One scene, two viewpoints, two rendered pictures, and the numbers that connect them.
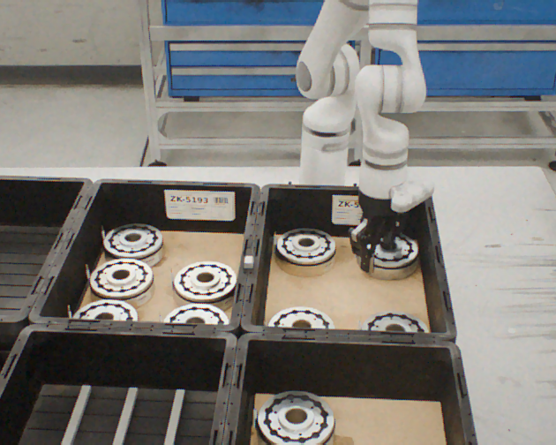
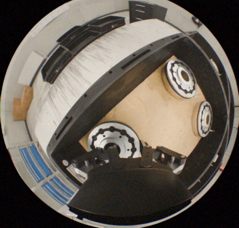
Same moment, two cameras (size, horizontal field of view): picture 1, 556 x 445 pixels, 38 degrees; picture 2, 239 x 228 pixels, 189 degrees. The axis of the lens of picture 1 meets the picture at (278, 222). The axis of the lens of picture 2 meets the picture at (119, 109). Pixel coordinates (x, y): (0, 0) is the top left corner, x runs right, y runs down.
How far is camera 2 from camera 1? 1.29 m
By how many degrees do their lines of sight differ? 55
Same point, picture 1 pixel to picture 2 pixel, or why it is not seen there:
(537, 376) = (103, 64)
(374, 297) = (157, 120)
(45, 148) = not seen: hidden behind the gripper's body
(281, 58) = (61, 189)
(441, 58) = (40, 165)
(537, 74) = (33, 149)
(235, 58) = (69, 194)
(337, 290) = (166, 142)
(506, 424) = not seen: hidden behind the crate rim
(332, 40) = not seen: outside the picture
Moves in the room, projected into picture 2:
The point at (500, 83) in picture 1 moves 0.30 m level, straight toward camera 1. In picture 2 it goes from (37, 154) to (40, 152)
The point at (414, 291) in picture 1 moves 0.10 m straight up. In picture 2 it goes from (129, 104) to (134, 90)
